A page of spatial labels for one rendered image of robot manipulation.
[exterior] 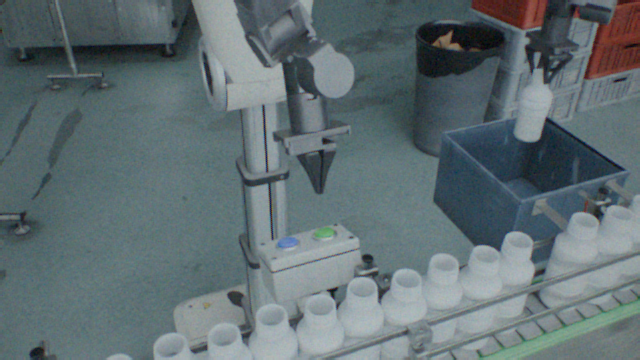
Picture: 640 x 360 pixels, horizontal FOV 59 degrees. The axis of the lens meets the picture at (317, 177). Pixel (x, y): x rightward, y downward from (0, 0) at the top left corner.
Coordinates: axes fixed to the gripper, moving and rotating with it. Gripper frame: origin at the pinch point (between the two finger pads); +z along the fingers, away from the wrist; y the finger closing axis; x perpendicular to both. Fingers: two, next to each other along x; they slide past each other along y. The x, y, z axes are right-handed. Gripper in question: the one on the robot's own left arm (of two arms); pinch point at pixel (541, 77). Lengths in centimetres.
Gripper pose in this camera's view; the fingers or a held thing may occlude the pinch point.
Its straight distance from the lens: 137.8
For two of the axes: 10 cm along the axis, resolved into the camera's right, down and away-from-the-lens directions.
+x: -9.3, 1.9, -3.3
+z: -0.4, 8.2, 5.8
